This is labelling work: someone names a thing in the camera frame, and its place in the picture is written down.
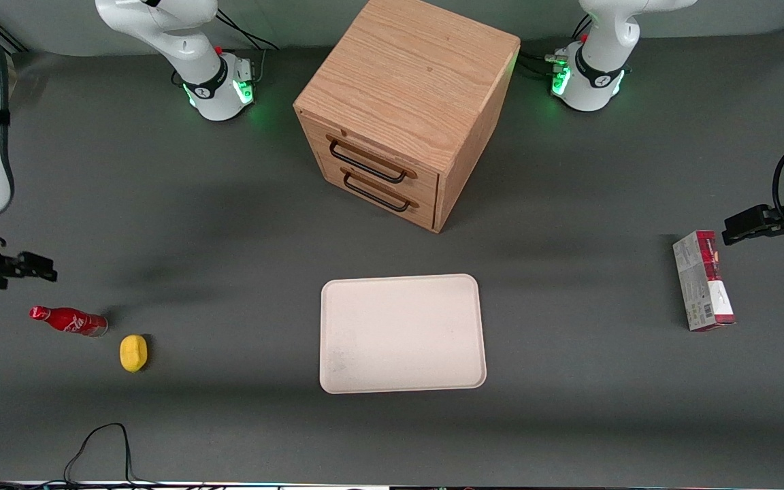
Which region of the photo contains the red coke bottle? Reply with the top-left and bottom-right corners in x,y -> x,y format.
29,306 -> 110,338

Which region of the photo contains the cream plastic tray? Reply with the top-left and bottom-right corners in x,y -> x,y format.
319,274 -> 487,395

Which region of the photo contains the red and grey carton box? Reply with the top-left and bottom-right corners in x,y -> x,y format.
672,230 -> 736,333

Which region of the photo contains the yellow lemon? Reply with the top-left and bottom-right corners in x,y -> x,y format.
119,333 -> 149,374

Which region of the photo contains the wooden drawer cabinet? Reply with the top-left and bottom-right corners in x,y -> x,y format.
293,0 -> 521,234

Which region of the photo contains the black cable loop on table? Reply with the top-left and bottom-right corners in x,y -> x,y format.
0,423 -> 168,488

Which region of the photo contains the black left arm base cable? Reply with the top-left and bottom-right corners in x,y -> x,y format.
519,14 -> 593,81

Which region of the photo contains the black arm base cable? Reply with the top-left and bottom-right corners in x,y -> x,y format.
519,14 -> 593,81
215,8 -> 280,82

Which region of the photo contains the black right arm base cable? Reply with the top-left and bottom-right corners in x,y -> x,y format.
215,8 -> 280,82

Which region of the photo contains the black drawer handle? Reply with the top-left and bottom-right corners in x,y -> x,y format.
326,135 -> 419,184
340,167 -> 420,213

